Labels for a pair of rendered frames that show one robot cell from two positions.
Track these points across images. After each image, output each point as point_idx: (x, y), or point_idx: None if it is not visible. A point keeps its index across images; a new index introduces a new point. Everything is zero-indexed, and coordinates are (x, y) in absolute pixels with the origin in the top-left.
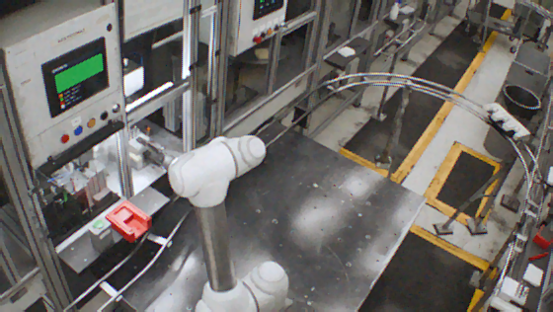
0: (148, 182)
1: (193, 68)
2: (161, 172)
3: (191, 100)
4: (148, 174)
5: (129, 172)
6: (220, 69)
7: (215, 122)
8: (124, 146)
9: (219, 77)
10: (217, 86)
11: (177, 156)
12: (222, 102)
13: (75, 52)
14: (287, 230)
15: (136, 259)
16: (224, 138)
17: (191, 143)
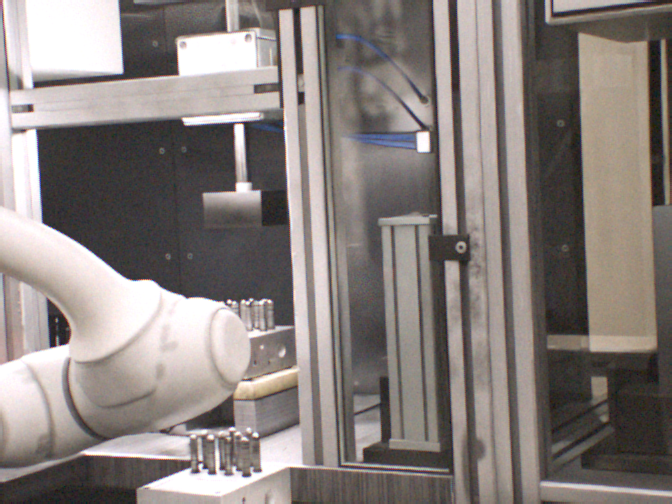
0: (103, 450)
1: (285, 4)
2: (166, 453)
3: (292, 165)
4: (149, 445)
5: (15, 326)
6: (470, 79)
7: (476, 396)
8: (0, 200)
9: (468, 123)
10: (464, 173)
11: (276, 455)
12: (513, 290)
13: None
14: None
15: None
16: (205, 302)
17: (306, 406)
